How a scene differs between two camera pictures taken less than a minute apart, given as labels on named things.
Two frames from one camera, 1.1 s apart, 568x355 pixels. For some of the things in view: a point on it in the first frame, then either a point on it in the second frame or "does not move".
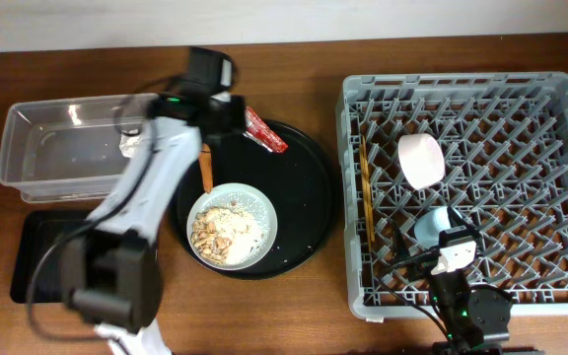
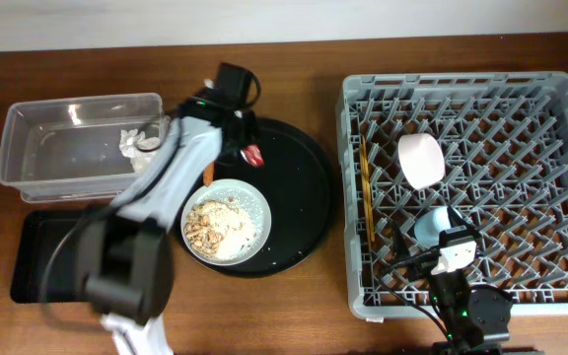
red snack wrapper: (260, 133) → (253, 155)
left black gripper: (236, 113) → (254, 122)
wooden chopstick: (368, 192) does not move
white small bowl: (421, 159) does not move
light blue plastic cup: (430, 223) does not move
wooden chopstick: (367, 193) does not move
